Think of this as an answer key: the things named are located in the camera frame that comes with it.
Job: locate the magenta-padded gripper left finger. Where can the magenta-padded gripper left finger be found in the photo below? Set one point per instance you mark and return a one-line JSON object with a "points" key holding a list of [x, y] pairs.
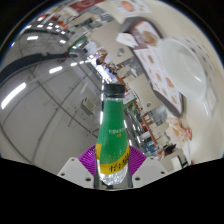
{"points": [[75, 170]]}

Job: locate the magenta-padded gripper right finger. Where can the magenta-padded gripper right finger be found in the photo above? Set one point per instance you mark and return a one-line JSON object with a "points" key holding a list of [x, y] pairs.
{"points": [[148, 168]]}

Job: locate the green-labelled clear drink bottle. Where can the green-labelled clear drink bottle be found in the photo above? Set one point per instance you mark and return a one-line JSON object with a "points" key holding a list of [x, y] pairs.
{"points": [[112, 133]]}

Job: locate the group of beige chairs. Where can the group of beige chairs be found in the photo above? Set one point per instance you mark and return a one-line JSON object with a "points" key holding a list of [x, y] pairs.
{"points": [[150, 126]]}

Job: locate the crumpled food wrapper bag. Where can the crumpled food wrapper bag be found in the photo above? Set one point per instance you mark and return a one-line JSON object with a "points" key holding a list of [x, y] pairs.
{"points": [[178, 131]]}

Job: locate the ceiling air conditioner unit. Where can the ceiling air conditioner unit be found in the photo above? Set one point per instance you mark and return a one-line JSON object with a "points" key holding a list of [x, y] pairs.
{"points": [[88, 105]]}

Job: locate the beige plastic chair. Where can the beige plastic chair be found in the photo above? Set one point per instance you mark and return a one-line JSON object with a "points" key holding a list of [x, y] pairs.
{"points": [[110, 40], [141, 90]]}

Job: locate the group of ceiling lights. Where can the group of ceiling lights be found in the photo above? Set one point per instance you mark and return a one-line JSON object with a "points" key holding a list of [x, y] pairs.
{"points": [[13, 95]]}

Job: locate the white paper napkin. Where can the white paper napkin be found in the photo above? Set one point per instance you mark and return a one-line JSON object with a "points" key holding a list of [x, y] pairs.
{"points": [[126, 40]]}

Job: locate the dark brown food tray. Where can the dark brown food tray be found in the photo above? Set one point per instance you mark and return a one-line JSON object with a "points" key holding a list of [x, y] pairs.
{"points": [[138, 31]]}

